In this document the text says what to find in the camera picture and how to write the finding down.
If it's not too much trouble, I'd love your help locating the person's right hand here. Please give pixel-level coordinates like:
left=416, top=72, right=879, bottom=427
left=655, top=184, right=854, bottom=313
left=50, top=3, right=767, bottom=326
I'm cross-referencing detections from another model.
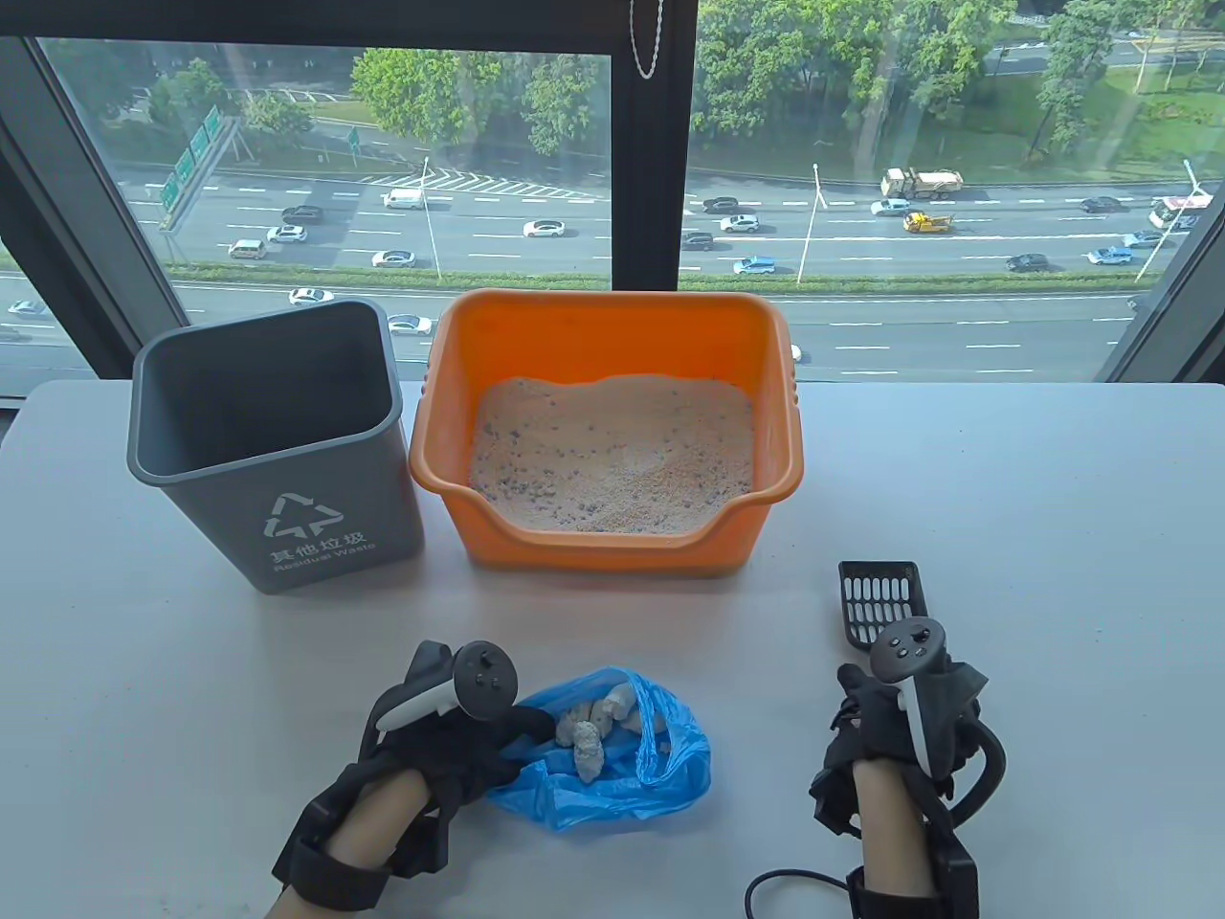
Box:
left=809, top=659, right=989, bottom=839

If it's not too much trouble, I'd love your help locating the person's left hand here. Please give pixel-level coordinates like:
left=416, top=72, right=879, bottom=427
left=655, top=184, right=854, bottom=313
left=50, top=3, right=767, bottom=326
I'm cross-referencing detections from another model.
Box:
left=359, top=694, right=556, bottom=824

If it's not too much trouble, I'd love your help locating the black hand controller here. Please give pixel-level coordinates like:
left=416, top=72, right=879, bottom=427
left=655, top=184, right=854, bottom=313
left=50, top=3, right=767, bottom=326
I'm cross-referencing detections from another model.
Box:
left=869, top=617, right=1008, bottom=824
left=368, top=639, right=523, bottom=743

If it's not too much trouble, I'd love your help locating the black slotted litter scoop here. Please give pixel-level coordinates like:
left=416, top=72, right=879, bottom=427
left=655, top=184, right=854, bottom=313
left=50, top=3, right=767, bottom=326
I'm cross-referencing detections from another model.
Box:
left=838, top=561, right=927, bottom=661

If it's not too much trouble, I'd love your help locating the blue plastic bag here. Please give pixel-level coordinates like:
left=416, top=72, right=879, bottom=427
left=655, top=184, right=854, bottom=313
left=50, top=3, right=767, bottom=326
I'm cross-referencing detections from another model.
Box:
left=486, top=667, right=714, bottom=834

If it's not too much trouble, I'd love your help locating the sandy cat litter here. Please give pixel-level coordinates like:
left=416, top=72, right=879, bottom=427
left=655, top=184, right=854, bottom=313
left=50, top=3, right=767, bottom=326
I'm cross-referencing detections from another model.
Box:
left=469, top=375, right=757, bottom=535

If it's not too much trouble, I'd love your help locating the orange plastic litter box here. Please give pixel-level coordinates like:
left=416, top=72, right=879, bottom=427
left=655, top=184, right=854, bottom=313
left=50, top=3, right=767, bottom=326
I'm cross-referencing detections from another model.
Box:
left=409, top=290, right=805, bottom=575

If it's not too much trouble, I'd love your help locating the grey plastic trash bin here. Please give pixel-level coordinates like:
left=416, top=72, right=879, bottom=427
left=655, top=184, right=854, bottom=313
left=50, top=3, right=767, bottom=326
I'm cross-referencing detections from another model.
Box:
left=127, top=298, right=427, bottom=595

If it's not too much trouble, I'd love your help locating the black left wrist strap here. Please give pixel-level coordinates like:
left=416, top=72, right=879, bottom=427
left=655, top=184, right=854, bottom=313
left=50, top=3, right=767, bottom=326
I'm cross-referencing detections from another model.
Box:
left=271, top=756, right=403, bottom=906

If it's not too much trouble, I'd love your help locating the black cable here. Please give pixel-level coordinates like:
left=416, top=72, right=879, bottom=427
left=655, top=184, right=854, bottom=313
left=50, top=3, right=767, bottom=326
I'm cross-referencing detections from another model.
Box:
left=745, top=867, right=853, bottom=919

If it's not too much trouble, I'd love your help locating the black window frame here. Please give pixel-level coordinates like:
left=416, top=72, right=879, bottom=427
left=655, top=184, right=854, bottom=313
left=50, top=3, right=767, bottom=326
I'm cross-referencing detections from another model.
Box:
left=0, top=0, right=1225, bottom=398

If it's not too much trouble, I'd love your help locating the metal bead chain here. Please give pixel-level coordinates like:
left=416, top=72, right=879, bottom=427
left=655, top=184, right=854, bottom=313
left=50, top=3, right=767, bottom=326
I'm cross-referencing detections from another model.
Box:
left=630, top=0, right=664, bottom=80

